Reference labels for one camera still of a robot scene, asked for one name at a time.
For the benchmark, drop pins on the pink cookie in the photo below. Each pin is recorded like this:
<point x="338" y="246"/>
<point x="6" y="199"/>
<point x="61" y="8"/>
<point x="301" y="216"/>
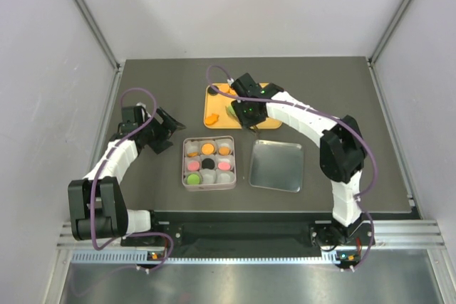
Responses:
<point x="224" y="166"/>
<point x="193" y="166"/>

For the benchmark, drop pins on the pink cookie tin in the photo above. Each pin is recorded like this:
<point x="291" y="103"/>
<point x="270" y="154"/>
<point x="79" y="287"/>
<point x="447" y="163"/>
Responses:
<point x="209" y="163"/>

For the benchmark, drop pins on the silver tin lid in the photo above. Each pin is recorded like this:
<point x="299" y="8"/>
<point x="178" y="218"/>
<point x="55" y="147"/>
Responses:
<point x="277" y="166"/>

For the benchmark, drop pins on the metal tongs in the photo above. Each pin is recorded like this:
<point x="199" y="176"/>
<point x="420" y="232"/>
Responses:
<point x="253" y="129"/>

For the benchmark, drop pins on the black sandwich cookie bottom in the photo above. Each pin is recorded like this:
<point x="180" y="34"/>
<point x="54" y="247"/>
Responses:
<point x="208" y="163"/>

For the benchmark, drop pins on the yellow cookie tray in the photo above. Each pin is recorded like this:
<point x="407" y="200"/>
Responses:
<point x="217" y="103"/>

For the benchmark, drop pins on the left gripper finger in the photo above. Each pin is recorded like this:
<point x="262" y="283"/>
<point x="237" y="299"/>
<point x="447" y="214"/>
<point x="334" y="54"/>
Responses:
<point x="168" y="122"/>
<point x="159" y="146"/>

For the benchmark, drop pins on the orange fish cookie left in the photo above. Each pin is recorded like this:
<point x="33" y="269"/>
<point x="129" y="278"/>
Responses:
<point x="211" y="119"/>

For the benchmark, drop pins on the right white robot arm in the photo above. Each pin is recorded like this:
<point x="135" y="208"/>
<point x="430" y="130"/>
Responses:
<point x="341" y="155"/>

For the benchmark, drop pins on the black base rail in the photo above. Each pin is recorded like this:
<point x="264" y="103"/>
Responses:
<point x="253" y="234"/>

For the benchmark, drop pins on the black sandwich cookie top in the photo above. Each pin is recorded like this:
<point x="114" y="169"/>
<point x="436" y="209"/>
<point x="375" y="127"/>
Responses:
<point x="211" y="91"/>

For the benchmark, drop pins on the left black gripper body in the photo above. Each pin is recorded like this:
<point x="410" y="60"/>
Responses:
<point x="154" y="129"/>

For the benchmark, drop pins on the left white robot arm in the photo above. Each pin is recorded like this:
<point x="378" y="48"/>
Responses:
<point x="96" y="204"/>

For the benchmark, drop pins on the black sandwich cookie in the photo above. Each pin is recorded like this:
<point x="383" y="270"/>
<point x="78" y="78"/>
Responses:
<point x="211" y="91"/>
<point x="208" y="163"/>

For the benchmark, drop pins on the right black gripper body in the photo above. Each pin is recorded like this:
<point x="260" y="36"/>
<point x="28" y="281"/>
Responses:
<point x="246" y="115"/>

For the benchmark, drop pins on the tan dotted round cookie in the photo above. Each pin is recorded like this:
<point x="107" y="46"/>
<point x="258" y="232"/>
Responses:
<point x="207" y="148"/>

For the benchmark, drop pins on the slotted cable duct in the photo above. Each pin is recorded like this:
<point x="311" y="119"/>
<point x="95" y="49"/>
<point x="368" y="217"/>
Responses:
<point x="149" y="257"/>

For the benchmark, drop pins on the green cookie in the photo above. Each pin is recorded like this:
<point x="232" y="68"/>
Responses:
<point x="230" y="111"/>
<point x="193" y="179"/>

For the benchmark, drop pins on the orange leaf cookie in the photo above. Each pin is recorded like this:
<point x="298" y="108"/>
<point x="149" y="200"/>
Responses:
<point x="192" y="154"/>
<point x="224" y="150"/>

